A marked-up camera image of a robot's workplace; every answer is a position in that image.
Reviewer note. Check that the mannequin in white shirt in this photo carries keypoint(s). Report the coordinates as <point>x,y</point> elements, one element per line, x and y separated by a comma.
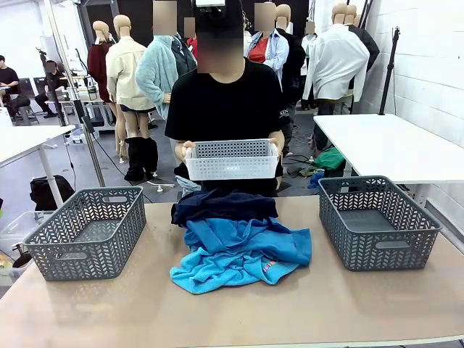
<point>337,61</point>

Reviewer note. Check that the person's right hand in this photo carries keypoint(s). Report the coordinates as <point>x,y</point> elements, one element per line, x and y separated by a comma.
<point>183,150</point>

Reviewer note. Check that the grey plastic lattice basket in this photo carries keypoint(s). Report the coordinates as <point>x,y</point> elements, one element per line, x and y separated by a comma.
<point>377,224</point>
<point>87,232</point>

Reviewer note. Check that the person in black t-shirt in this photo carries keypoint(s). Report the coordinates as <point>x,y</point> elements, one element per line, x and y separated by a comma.
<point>224,108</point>

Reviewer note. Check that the person's left hand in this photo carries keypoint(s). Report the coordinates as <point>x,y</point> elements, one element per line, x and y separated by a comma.
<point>280,143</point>

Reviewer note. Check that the white table with grey leg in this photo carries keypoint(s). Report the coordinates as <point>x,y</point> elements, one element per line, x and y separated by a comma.
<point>391,145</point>

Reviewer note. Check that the white perforated plastic basket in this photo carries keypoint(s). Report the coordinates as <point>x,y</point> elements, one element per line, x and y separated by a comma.
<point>232,165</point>

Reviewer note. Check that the black tripod stand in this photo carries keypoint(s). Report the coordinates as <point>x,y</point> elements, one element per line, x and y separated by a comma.
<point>389,72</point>

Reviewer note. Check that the mannequin in maroon garment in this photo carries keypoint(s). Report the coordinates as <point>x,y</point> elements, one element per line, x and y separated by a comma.
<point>98,69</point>

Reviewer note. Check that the pale denim cloth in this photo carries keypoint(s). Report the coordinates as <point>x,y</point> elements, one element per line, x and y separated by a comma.
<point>186,185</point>

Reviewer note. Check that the mannequin in teal fuzzy cardigan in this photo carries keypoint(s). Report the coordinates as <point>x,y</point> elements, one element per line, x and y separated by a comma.
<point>156,72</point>

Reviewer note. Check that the seated person in black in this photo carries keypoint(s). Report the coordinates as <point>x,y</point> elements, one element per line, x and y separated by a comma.
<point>7,78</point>
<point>52,83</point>

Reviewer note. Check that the mannequin in light blue shirt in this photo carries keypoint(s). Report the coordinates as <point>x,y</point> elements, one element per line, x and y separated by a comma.
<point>272,50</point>

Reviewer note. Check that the black bag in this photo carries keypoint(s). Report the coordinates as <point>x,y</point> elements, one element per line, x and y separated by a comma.
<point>50,192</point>

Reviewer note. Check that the medium blue cloth garment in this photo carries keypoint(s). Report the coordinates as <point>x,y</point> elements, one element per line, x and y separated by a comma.
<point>232,235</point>

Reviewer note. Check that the saturated blue cloth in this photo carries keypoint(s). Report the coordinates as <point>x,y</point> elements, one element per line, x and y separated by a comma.
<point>315,181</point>

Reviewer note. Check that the metal light stand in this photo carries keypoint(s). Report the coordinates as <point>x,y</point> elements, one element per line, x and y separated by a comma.
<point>78,108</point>

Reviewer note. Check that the mannequin in black clothes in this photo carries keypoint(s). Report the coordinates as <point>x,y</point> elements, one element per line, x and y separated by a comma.
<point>295,61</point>

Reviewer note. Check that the mannequin in cream jacket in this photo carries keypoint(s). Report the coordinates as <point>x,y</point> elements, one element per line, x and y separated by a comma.
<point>127,72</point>

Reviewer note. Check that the clear plastic bin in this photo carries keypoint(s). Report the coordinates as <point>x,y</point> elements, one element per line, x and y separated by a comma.
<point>18,228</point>

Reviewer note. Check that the light cyan cloth garment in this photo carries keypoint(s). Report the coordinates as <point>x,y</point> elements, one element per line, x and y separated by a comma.
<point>210,273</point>

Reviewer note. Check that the mannequin in black jacket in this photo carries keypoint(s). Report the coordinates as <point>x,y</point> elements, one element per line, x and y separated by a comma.
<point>368,47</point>

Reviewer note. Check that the navy blue garment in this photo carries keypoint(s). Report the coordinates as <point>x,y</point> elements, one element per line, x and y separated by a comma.
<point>224,206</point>

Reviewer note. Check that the mannequin in dark vest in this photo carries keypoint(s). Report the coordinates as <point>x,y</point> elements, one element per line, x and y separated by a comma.
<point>185,54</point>

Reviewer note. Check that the small mannequin in white top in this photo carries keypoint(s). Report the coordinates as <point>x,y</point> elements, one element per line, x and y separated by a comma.
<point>310,47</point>

